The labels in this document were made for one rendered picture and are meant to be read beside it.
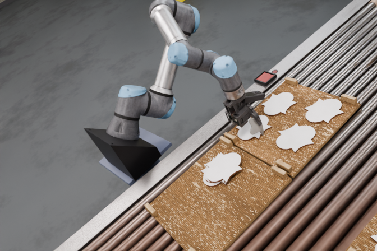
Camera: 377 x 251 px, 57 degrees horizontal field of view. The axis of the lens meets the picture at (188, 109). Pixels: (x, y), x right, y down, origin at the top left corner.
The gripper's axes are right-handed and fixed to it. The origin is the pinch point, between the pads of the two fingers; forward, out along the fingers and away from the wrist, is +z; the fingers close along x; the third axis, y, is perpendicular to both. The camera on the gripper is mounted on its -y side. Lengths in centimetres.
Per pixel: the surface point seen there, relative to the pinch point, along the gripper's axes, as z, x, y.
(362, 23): 6, -3, -84
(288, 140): -0.3, 16.7, -1.3
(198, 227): -1.2, 14.8, 43.9
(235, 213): -0.8, 21.4, 32.4
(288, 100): 0.4, 2.5, -19.3
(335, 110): 0.5, 22.2, -22.5
